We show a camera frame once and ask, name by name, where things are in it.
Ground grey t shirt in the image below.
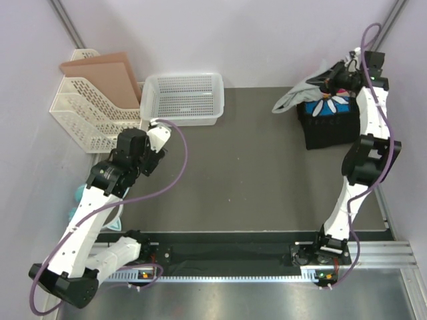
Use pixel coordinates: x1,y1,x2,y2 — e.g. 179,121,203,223
272,59,330,114

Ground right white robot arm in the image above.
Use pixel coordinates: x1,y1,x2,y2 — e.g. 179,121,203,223
293,48,402,266

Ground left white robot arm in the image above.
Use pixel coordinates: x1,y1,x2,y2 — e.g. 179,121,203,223
29,125,171,309

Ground pink folded t shirt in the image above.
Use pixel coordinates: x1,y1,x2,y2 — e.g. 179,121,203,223
337,89,350,96

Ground black folded flower t shirt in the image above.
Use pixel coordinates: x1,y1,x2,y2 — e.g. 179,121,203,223
297,95,360,150

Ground cream perforated file organizer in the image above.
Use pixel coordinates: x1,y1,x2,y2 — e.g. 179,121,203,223
49,49,141,153

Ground white perforated plastic basket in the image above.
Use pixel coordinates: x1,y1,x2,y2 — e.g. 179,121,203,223
140,73,225,127

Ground teal cat ear headphones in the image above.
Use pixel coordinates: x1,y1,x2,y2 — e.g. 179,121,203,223
73,185,124,232

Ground brown cardboard folder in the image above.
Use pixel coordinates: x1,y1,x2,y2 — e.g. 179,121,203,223
59,51,141,109

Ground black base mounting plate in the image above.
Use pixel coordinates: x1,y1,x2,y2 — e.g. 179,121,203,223
97,231,352,276

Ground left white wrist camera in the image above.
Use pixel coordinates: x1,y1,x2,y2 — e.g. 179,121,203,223
147,119,171,153

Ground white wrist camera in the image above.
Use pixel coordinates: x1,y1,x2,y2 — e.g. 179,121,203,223
147,119,171,153
345,47,361,69

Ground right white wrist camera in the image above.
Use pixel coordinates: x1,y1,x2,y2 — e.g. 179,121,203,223
345,47,361,69

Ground grey slotted cable duct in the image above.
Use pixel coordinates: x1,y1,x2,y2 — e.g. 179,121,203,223
105,269,335,285

